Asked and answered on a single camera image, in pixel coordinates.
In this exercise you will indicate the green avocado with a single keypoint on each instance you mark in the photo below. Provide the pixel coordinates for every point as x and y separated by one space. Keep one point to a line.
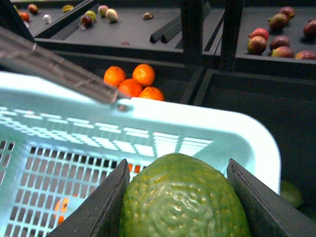
291 193
181 196

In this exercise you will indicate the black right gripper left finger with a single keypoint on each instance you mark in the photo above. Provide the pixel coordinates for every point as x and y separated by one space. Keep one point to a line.
99 214

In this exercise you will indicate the light blue plastic basket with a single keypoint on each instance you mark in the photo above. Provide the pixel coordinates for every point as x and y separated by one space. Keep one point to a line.
211 135

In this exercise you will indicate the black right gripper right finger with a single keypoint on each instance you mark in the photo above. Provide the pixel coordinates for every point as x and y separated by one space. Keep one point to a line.
268 214

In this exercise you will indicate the orange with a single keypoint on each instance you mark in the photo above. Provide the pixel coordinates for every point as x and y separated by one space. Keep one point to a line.
152 93
130 87
144 74
114 76
61 209

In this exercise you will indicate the black wooden display stand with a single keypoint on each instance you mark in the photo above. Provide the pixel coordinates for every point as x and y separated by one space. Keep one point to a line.
42 162

